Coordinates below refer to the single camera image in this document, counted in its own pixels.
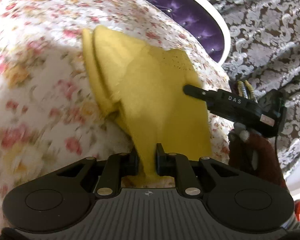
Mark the mustard yellow knit sweater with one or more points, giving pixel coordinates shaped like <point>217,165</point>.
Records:
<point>143,85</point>

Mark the purple tufted headboard white frame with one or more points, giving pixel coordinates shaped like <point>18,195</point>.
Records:
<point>203,21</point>

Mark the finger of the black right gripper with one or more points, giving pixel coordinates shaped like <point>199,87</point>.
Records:
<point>198,93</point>

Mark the brown silver damask curtain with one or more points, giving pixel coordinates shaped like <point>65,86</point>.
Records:
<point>265,51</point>

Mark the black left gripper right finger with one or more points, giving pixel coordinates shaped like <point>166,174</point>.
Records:
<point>179,167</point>

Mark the floral quilted bedspread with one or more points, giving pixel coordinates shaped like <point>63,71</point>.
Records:
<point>48,115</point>

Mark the right hand maroon knit glove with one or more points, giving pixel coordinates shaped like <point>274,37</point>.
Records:
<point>254,154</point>

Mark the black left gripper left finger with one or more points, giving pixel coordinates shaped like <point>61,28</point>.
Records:
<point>117,167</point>

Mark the striped yellow black clothes pile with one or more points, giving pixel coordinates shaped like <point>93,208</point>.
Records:
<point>246,90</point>

